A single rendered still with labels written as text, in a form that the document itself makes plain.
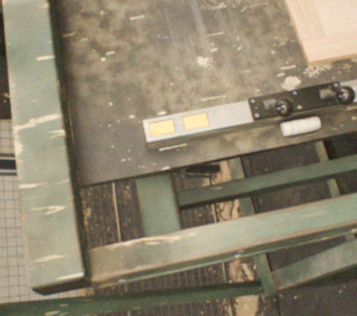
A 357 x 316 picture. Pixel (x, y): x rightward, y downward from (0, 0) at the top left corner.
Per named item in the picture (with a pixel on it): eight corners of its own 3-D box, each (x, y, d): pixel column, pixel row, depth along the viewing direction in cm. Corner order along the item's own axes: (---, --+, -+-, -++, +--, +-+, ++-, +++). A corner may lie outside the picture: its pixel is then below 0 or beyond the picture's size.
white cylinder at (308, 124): (283, 138, 109) (319, 131, 110) (285, 133, 107) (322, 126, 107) (279, 126, 111) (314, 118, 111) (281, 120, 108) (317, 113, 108)
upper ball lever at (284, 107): (278, 111, 108) (299, 115, 95) (260, 115, 108) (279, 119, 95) (275, 94, 108) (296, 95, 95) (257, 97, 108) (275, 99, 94)
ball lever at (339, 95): (332, 101, 109) (360, 103, 96) (315, 104, 109) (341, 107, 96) (330, 83, 109) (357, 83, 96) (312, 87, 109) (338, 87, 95)
